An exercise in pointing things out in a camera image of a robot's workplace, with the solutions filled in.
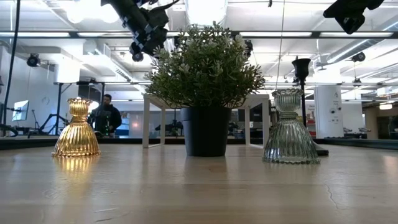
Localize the black hanging cable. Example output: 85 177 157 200
2 0 21 127

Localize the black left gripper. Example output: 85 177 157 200
129 6 171 57

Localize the artificial green plant black pot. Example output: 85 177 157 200
144 21 266 157

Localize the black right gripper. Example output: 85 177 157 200
322 0 386 35

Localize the short black metal candlestick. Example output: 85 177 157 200
291 57 330 157

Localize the background computer monitor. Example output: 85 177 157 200
11 100 30 122

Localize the white cylindrical column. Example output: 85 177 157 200
313 85 345 139

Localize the amber ribbed glass candle holder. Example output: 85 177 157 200
51 97 102 158

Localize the person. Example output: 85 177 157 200
88 93 123 138

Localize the green ribbed glass candle holder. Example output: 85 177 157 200
262 88 321 165

